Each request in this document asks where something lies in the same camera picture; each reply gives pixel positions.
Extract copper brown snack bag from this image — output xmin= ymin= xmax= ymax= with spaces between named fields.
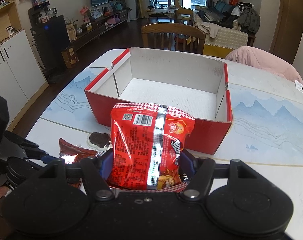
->
xmin=58 ymin=138 xmax=98 ymax=188

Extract red snack bag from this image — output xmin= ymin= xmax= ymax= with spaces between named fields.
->
xmin=108 ymin=103 xmax=195 ymax=190

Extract chocolate lollipop in blister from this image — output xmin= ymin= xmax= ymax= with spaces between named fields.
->
xmin=87 ymin=132 xmax=111 ymax=150

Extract red cardboard box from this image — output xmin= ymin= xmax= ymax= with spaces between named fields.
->
xmin=85 ymin=48 xmax=233 ymax=155

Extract white cabinet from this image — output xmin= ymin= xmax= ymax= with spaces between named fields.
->
xmin=0 ymin=30 xmax=49 ymax=131

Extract blue mountain table mat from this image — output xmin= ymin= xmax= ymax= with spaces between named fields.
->
xmin=42 ymin=65 xmax=303 ymax=165

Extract brown gift bag on floor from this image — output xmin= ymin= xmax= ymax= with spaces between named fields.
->
xmin=62 ymin=46 xmax=79 ymax=69

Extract wooden dining chair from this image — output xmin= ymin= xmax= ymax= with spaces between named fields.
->
xmin=141 ymin=23 xmax=206 ymax=55

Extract sofa with clothes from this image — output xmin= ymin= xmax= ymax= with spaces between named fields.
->
xmin=194 ymin=1 xmax=260 ymax=58

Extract dark tv console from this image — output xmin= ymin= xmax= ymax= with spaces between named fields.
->
xmin=71 ymin=9 xmax=129 ymax=50

